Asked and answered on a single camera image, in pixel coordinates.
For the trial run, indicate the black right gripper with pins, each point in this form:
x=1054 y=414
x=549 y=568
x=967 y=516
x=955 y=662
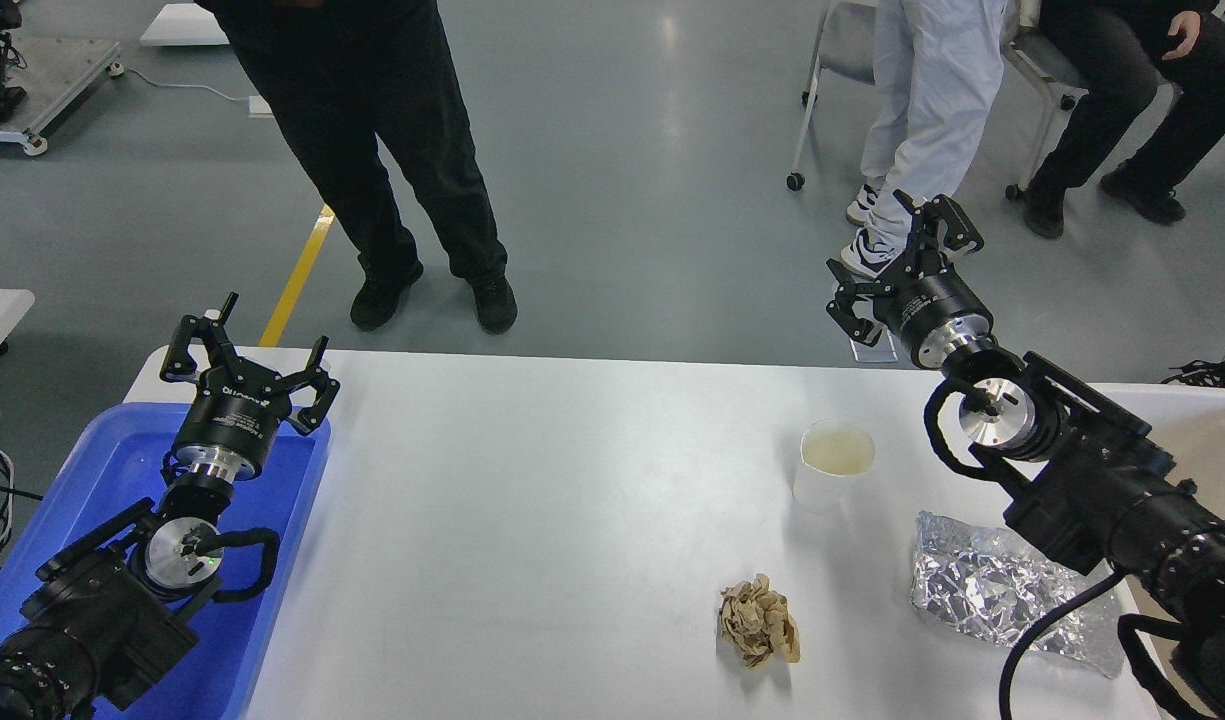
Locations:
x=932 y=305

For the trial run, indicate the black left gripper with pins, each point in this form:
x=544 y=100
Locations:
x=231 y=419

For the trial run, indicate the white paper cup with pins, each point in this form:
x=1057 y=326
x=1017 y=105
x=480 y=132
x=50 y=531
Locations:
x=834 y=457

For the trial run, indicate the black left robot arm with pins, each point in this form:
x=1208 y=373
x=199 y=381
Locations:
x=112 y=615

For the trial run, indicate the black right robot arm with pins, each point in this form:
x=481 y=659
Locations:
x=1087 y=484

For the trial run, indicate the silver floor plate left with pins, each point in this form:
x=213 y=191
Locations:
x=883 y=350

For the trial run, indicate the blue plastic tray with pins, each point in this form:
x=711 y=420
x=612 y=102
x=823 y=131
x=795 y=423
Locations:
x=117 y=462

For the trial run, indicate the person in white trousers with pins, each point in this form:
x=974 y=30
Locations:
x=937 y=67

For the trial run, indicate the grey metal chair right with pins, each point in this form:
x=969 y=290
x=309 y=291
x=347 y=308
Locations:
x=1042 y=80

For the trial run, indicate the white floor power strip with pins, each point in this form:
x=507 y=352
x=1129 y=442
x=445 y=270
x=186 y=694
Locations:
x=258 y=107

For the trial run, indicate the seated person in black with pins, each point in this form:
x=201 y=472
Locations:
x=1186 y=42

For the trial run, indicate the crumpled silver foil bag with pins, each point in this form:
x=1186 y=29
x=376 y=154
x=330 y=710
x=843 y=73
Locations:
x=991 y=585

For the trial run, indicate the person in black trousers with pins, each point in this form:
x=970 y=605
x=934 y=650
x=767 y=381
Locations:
x=345 y=79

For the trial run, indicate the beige plastic bin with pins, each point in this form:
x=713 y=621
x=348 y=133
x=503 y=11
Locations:
x=1189 y=422

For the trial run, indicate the white board on floor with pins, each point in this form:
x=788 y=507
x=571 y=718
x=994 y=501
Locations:
x=183 y=25

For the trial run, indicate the metal cart platform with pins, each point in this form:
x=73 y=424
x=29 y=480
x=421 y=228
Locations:
x=57 y=71

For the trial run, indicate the crumpled brown paper ball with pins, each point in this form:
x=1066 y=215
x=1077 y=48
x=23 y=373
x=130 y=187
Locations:
x=757 y=620

